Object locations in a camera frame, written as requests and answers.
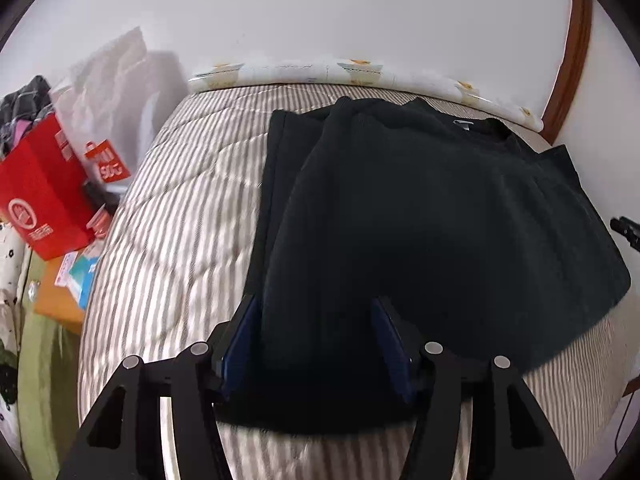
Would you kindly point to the white patterned rolled mat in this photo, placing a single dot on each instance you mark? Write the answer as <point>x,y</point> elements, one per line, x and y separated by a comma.
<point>349,72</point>

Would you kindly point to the wooden nightstand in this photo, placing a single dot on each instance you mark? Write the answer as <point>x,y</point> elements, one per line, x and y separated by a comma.
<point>56,302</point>

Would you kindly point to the teal white small box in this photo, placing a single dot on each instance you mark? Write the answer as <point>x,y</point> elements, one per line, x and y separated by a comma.
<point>80,278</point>

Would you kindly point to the white black floral blanket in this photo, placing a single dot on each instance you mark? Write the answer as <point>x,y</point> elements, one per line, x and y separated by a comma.
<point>15,259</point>

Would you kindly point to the black sweatshirt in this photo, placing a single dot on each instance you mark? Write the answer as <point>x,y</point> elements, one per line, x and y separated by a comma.
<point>481,243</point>

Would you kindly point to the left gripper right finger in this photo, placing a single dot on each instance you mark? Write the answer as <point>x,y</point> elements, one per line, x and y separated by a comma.
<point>511,436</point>

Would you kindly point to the green bed sheet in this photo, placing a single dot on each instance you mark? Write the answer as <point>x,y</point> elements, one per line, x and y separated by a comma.
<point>47,384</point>

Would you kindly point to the red paper shopping bag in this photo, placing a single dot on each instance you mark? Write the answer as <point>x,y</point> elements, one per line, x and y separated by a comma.
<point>43,192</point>

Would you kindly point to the grey plaid clothing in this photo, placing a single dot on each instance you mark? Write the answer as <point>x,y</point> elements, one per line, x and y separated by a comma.
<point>21,110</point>

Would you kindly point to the striped quilted mattress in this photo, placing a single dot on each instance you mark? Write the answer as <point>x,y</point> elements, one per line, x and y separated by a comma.
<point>176,257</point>

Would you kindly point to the pink white small packet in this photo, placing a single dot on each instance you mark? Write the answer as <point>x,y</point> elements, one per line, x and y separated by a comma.
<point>66,265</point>

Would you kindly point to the white Miniso plastic bag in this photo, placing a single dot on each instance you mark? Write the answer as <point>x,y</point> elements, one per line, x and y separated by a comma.
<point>112,104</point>

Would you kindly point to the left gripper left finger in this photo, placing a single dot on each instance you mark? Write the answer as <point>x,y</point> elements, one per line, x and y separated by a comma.
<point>121,437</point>

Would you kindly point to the brown wooden door frame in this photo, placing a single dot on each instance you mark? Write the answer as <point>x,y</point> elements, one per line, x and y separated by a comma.
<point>570,71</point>

